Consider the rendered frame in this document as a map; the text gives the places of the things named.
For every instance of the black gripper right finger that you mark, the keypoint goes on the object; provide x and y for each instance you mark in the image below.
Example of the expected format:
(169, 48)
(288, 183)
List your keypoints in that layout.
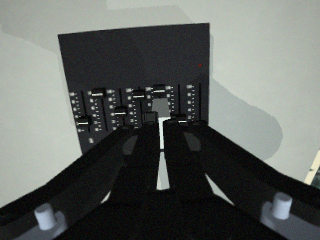
(286, 205)

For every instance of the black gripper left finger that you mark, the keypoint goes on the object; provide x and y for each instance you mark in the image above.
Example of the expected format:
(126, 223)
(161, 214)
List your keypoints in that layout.
(47, 211)

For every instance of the black lighting desk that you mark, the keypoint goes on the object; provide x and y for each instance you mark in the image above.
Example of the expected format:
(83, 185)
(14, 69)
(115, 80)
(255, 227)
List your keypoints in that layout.
(167, 61)

